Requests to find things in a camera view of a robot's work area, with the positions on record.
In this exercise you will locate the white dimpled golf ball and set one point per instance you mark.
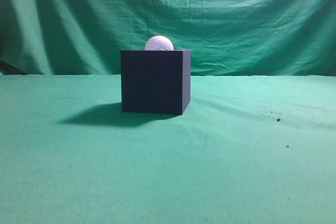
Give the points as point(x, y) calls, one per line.
point(159, 43)

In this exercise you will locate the dark blue cube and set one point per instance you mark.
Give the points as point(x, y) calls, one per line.
point(155, 81)

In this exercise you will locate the green table cloth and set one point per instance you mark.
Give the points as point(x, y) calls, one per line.
point(247, 150)

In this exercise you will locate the green backdrop cloth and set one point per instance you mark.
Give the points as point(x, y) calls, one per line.
point(226, 37)

